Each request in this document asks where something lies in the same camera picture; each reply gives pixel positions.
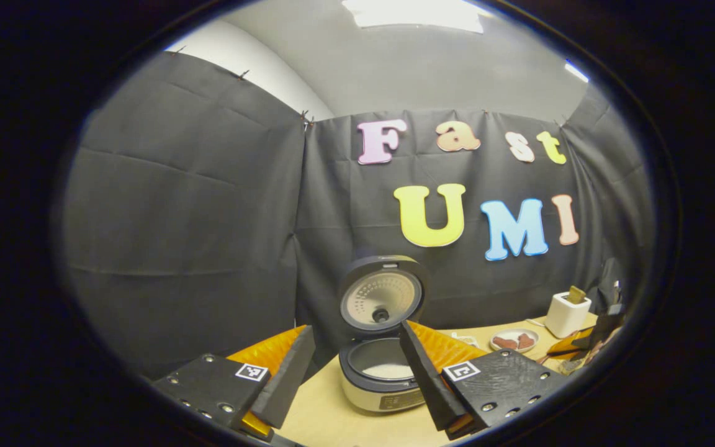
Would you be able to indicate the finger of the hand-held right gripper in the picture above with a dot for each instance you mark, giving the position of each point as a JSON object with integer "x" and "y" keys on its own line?
{"x": 571, "y": 344}

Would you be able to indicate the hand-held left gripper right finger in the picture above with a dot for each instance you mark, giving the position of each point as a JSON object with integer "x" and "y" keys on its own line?
{"x": 429, "y": 379}

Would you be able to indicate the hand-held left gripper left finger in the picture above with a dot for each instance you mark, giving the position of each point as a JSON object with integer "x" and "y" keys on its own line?
{"x": 284, "y": 385}

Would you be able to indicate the silver black rice cooker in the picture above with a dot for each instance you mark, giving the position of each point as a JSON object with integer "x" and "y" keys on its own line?
{"x": 382, "y": 298}

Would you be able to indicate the white toaster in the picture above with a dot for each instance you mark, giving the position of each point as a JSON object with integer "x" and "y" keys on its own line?
{"x": 565, "y": 316}

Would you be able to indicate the brown toast slice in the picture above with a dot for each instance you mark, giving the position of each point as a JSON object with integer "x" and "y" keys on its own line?
{"x": 576, "y": 295}

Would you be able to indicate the reddish meat piece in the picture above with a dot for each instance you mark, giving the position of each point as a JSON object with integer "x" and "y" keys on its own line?
{"x": 526, "y": 341}
{"x": 505, "y": 343}

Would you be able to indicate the round white plate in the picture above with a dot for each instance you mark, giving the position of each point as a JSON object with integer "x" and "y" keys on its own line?
{"x": 514, "y": 331}

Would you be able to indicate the black backdrop cloth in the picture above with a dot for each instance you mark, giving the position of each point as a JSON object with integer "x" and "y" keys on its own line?
{"x": 177, "y": 248}

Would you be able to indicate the large ceiling light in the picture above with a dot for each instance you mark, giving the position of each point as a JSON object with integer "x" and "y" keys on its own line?
{"x": 416, "y": 13}

